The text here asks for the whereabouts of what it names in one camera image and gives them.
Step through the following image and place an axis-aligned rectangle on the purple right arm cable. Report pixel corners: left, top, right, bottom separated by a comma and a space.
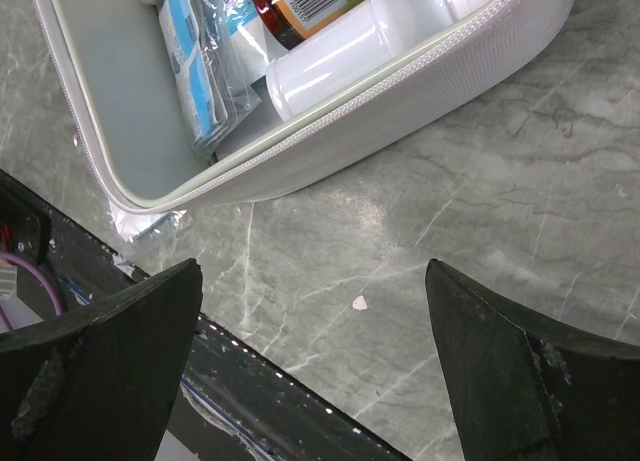
0, 250, 69, 332

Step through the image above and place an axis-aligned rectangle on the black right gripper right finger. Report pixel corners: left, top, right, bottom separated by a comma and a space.
425, 259, 639, 460

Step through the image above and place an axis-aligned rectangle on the white medicine kit case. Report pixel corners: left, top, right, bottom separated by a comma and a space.
34, 0, 574, 214

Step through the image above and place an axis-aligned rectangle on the small gauze zip bag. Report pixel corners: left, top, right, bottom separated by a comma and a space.
108, 201, 192, 243

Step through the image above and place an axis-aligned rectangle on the brown bottle orange cap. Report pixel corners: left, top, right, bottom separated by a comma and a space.
252, 0, 364, 50

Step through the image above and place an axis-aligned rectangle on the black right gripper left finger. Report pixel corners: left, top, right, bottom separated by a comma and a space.
1, 259, 203, 460

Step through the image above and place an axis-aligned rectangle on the white green pill bottle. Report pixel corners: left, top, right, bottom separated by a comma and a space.
266, 0, 491, 121

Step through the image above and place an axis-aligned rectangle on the blue packets plastic bag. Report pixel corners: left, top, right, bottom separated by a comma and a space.
159, 0, 260, 158

